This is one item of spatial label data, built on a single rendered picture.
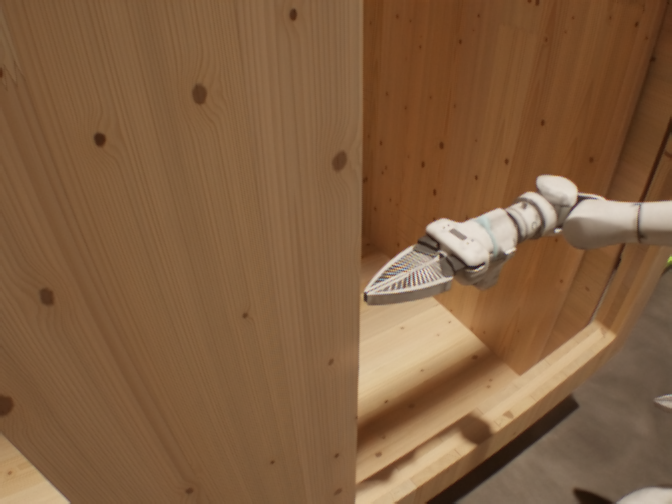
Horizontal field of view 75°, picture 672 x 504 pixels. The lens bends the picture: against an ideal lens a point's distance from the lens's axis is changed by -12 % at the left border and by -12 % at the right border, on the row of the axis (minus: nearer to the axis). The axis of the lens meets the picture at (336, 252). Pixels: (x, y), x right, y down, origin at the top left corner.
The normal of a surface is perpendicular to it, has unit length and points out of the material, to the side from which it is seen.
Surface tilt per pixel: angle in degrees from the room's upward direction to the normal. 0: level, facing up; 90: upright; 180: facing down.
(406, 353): 0
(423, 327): 0
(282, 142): 90
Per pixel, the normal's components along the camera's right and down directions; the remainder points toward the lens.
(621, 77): -0.85, 0.32
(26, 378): 0.53, 0.53
